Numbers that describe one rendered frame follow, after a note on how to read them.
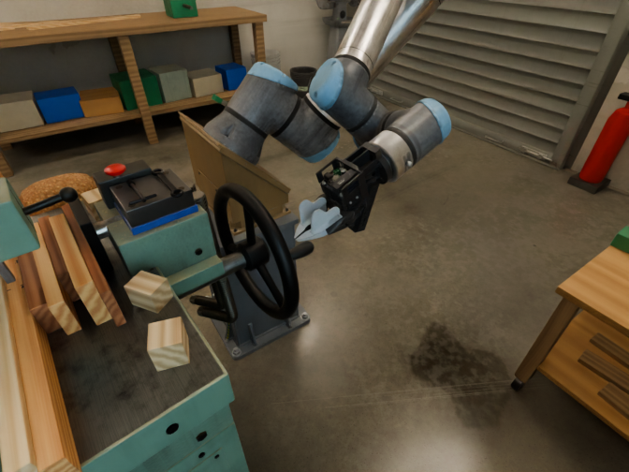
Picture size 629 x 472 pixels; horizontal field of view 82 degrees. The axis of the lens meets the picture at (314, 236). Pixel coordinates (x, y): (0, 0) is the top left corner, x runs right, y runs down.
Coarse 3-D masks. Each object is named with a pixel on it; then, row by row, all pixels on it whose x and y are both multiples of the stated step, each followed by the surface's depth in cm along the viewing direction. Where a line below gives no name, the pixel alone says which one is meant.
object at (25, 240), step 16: (0, 192) 40; (0, 208) 39; (16, 208) 40; (0, 224) 40; (16, 224) 41; (32, 224) 45; (0, 240) 40; (16, 240) 41; (32, 240) 42; (0, 256) 41; (16, 256) 42
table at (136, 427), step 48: (192, 288) 60; (48, 336) 46; (96, 336) 46; (144, 336) 46; (192, 336) 46; (96, 384) 41; (144, 384) 41; (192, 384) 41; (96, 432) 37; (144, 432) 37
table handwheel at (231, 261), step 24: (216, 192) 71; (240, 192) 62; (216, 216) 77; (264, 216) 59; (240, 264) 68; (264, 264) 71; (288, 264) 60; (288, 288) 61; (264, 312) 77; (288, 312) 66
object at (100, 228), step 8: (72, 208) 51; (80, 208) 51; (80, 216) 50; (88, 216) 50; (120, 216) 55; (80, 224) 48; (88, 224) 49; (96, 224) 54; (104, 224) 54; (88, 232) 49; (96, 232) 53; (104, 232) 54; (88, 240) 50; (96, 240) 50; (96, 248) 51; (96, 256) 51; (104, 256) 52; (104, 264) 53; (104, 272) 53
